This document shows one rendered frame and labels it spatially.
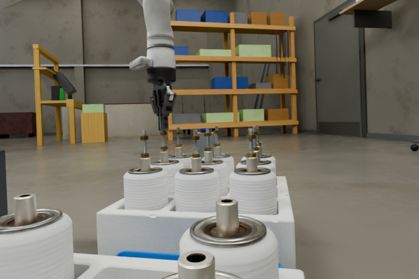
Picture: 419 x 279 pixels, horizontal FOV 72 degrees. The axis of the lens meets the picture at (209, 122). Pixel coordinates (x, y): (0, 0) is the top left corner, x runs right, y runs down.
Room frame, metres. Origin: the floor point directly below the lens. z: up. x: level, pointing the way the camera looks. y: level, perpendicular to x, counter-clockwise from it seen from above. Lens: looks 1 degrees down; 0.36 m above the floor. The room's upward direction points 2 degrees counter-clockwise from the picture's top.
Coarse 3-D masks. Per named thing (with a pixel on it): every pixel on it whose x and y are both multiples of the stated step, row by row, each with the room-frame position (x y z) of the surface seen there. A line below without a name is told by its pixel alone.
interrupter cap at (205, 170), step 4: (184, 168) 0.64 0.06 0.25; (188, 168) 0.65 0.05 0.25; (204, 168) 0.64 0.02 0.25; (208, 168) 0.64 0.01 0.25; (212, 168) 0.63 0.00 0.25; (180, 172) 0.60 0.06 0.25; (184, 172) 0.59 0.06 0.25; (188, 172) 0.60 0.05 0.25; (192, 172) 0.60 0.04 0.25; (196, 172) 0.59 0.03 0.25; (200, 172) 0.59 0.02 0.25; (204, 172) 0.59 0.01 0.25; (208, 172) 0.59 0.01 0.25; (212, 172) 0.60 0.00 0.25
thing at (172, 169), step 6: (180, 162) 0.77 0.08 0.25; (168, 168) 0.72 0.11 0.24; (174, 168) 0.72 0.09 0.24; (180, 168) 0.74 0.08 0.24; (168, 174) 0.72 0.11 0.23; (174, 174) 0.72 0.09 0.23; (168, 180) 0.72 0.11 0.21; (174, 180) 0.72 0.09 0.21; (168, 186) 0.72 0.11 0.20; (174, 186) 0.72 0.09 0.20; (168, 192) 0.72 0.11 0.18; (174, 192) 0.72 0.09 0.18
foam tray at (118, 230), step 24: (288, 192) 0.69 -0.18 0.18; (120, 216) 0.58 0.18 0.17; (144, 216) 0.57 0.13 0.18; (168, 216) 0.55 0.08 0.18; (192, 216) 0.55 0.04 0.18; (264, 216) 0.53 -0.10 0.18; (288, 216) 0.53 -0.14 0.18; (120, 240) 0.58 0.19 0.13; (144, 240) 0.57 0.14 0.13; (168, 240) 0.55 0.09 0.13; (288, 240) 0.51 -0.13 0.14; (288, 264) 0.51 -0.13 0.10
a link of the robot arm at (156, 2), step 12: (144, 0) 0.72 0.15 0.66; (156, 0) 0.71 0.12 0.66; (168, 0) 0.72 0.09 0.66; (144, 12) 0.73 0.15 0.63; (156, 12) 0.72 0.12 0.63; (168, 12) 0.73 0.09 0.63; (156, 24) 0.73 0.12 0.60; (168, 24) 0.73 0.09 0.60; (156, 36) 0.73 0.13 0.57; (168, 36) 0.74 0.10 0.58
